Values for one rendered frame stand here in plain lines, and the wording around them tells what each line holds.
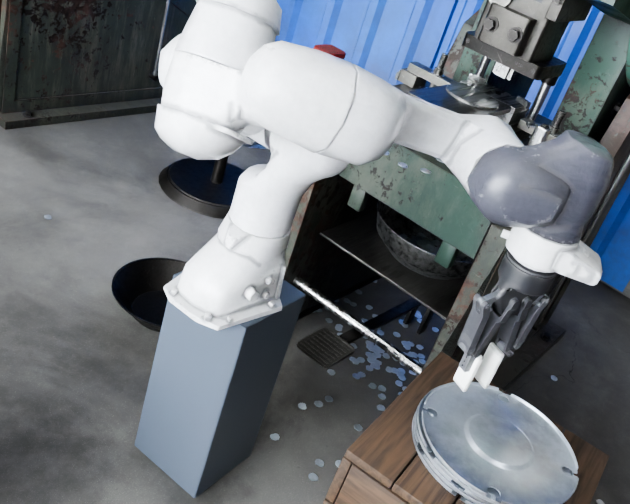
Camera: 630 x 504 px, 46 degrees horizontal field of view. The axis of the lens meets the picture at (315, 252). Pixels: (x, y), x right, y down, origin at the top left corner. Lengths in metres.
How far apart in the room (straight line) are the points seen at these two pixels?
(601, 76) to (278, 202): 0.96
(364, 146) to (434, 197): 0.83
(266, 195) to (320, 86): 0.44
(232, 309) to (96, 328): 0.70
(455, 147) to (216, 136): 0.34
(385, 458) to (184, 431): 0.43
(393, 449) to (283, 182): 0.49
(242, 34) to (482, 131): 0.35
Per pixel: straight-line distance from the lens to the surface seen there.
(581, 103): 1.93
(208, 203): 2.47
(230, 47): 0.87
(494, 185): 0.94
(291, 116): 0.81
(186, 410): 1.48
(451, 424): 1.36
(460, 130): 1.02
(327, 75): 0.82
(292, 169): 1.17
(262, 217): 1.24
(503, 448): 1.37
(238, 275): 1.25
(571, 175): 0.98
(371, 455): 1.29
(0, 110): 2.82
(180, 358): 1.43
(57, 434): 1.66
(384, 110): 0.84
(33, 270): 2.08
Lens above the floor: 1.22
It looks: 30 degrees down
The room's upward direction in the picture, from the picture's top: 19 degrees clockwise
